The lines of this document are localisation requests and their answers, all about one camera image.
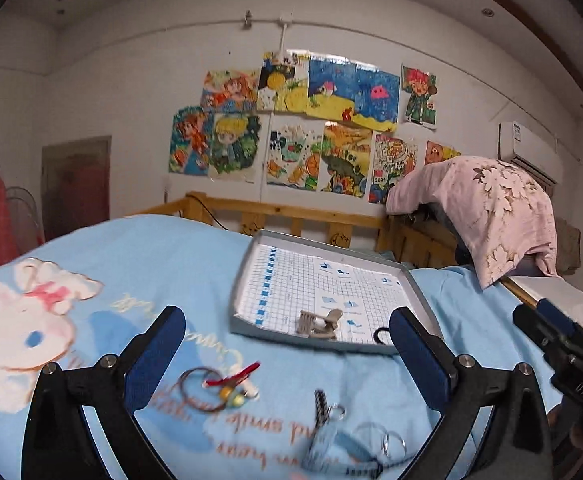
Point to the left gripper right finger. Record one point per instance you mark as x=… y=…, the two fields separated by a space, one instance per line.
x=515 y=443

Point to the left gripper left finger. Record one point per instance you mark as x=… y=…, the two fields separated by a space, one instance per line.
x=58 y=443

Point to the person right hand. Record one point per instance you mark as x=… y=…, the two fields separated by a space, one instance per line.
x=566 y=433

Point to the pink floral cloth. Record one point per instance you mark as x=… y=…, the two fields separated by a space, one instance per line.
x=500 y=212

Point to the beige hair claw clip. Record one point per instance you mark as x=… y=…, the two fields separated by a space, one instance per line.
x=312 y=325

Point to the light blue cartoon bedsheet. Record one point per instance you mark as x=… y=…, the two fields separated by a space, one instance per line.
x=148 y=262

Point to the grey shallow box tray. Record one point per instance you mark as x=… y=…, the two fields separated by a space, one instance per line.
x=280 y=275

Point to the white air conditioner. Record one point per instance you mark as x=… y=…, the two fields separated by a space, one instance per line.
x=520 y=146

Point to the orange bear drawing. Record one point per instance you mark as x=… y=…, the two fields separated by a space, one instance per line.
x=436 y=152

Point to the red doodle poster drawing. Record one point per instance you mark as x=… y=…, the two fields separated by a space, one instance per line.
x=393 y=159

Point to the orange landscape drawing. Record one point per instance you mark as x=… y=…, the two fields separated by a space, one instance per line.
x=347 y=154

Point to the turtle and cup drawing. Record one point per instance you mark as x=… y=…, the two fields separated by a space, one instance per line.
x=294 y=157

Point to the red haired character drawing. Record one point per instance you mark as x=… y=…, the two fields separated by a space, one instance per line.
x=421 y=88

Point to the blue jellyfish beach drawing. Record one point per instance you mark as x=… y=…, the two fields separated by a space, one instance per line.
x=341 y=90

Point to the orange haired girl drawing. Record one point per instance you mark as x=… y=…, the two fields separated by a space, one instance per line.
x=190 y=142

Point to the blond boy drawing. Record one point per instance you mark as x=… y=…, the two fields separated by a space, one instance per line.
x=234 y=147

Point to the moon and stars drawing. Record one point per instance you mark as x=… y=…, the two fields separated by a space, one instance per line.
x=284 y=82

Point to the mermaid drawing upper left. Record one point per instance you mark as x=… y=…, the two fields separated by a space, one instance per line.
x=230 y=91

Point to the wooden bed rail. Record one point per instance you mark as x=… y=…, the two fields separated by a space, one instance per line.
x=423 y=244

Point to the wire fan guard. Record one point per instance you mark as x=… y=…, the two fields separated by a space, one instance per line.
x=25 y=221

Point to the brown wall cabinet door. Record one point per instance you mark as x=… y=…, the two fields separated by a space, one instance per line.
x=75 y=185

